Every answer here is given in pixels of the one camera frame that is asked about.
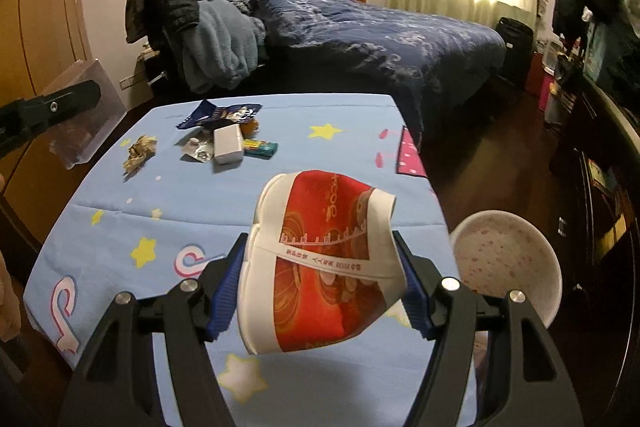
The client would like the light blue star tablecloth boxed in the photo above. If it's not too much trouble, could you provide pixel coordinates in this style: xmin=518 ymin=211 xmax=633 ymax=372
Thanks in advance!
xmin=22 ymin=93 xmax=481 ymax=427

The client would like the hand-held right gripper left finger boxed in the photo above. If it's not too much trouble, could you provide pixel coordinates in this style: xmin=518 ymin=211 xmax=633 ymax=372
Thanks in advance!
xmin=57 ymin=232 xmax=251 ymax=427

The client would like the grey-blue fleece garment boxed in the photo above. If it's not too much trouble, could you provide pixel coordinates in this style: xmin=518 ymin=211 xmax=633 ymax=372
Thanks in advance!
xmin=181 ymin=0 xmax=266 ymax=92

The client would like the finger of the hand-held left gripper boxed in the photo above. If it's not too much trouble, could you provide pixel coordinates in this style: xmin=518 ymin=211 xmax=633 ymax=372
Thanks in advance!
xmin=0 ymin=79 xmax=102 ymax=160

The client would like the dark wooden dresser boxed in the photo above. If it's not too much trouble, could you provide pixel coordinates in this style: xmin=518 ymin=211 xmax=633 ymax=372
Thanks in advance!
xmin=550 ymin=72 xmax=640 ymax=427

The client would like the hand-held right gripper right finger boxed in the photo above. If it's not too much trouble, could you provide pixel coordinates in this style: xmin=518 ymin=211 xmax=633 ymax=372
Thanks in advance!
xmin=392 ymin=229 xmax=586 ymax=427

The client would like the red container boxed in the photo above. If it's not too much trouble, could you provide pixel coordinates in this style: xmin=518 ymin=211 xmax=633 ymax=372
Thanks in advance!
xmin=525 ymin=52 xmax=556 ymax=98

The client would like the teal hanging cloth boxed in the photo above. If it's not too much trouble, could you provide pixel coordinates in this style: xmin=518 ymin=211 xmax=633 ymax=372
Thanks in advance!
xmin=587 ymin=19 xmax=626 ymax=80

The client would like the black suitcase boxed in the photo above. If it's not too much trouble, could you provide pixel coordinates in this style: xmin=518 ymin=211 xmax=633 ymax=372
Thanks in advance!
xmin=496 ymin=18 xmax=536 ymax=88

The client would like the small white box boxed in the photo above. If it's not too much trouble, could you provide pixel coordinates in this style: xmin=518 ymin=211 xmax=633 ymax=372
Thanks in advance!
xmin=213 ymin=123 xmax=246 ymax=165

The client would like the white pink-dotted waste bin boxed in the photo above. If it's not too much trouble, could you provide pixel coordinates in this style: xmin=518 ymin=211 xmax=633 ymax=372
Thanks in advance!
xmin=449 ymin=209 xmax=563 ymax=328

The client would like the crushed red white paper cup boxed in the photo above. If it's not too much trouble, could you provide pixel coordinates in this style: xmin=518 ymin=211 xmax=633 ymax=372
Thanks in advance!
xmin=237 ymin=169 xmax=407 ymax=355

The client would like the crumpled brown paper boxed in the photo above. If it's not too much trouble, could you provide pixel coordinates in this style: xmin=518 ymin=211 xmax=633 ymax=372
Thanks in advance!
xmin=122 ymin=134 xmax=158 ymax=178

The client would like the dark blue patterned duvet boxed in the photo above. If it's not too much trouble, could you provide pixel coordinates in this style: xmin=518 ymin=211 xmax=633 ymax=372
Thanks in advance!
xmin=220 ymin=0 xmax=506 ymax=138

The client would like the white plastic container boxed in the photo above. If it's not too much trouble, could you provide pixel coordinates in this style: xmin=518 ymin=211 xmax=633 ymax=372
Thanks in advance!
xmin=542 ymin=77 xmax=568 ymax=128

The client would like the wooden wardrobe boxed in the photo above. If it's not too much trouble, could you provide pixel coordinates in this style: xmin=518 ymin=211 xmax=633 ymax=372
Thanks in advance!
xmin=0 ymin=0 xmax=101 ymax=248

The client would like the dark blue snack wrapper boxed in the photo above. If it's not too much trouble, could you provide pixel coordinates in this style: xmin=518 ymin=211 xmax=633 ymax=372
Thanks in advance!
xmin=176 ymin=99 xmax=263 ymax=130

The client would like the green packet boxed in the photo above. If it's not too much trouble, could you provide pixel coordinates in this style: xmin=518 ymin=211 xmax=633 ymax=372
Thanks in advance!
xmin=242 ymin=139 xmax=277 ymax=158

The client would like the clear plastic wrapper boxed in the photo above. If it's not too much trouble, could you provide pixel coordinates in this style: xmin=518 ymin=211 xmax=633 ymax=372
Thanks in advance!
xmin=181 ymin=137 xmax=216 ymax=164

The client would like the clear plastic storage box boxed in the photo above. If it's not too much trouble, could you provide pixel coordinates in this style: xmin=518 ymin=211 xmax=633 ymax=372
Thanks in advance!
xmin=47 ymin=59 xmax=128 ymax=170

